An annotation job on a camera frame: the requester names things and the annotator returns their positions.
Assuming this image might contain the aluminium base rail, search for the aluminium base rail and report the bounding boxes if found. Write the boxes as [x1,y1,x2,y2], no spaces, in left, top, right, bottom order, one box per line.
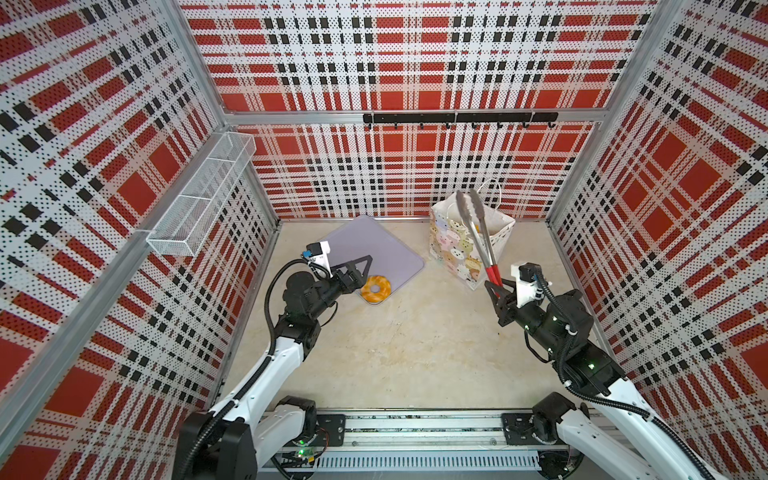
[257,409,601,480]

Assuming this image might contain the red handled metal tongs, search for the red handled metal tongs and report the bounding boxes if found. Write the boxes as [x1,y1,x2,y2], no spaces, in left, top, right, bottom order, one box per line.
[456,191,502,286]

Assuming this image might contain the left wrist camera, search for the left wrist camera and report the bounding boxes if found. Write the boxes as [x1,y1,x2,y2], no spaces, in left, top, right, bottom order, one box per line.
[302,241,332,279]

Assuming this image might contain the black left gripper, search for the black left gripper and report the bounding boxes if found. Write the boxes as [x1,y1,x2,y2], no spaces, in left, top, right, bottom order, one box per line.
[308,255,371,320]

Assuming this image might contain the ring doughnut bread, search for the ring doughnut bread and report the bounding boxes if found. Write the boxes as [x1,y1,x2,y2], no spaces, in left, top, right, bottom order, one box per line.
[360,275,392,305]

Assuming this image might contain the black cable conduit right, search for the black cable conduit right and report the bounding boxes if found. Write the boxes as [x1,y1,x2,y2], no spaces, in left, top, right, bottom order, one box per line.
[530,263,715,480]

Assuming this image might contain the black hook rail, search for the black hook rail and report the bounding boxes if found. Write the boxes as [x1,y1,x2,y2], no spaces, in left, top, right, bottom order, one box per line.
[362,111,560,127]

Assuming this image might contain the grey lilac tray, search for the grey lilac tray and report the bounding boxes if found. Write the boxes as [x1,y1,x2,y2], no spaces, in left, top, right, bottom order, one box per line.
[323,216,425,303]

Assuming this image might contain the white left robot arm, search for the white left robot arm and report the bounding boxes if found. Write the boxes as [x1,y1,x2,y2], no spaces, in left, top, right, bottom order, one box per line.
[172,255,372,479]

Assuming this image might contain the white wire mesh basket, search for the white wire mesh basket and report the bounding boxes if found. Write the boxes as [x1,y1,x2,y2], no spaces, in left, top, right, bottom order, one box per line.
[147,132,255,257]

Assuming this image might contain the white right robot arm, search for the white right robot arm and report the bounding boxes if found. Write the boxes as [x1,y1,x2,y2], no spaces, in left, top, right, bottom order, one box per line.
[485,279,722,479]

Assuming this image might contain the cartoon animal paper bag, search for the cartoon animal paper bag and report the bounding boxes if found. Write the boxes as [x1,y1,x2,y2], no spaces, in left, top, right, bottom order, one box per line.
[429,179,516,290]

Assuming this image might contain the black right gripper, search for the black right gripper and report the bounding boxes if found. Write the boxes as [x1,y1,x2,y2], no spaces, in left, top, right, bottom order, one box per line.
[483,278,561,359]

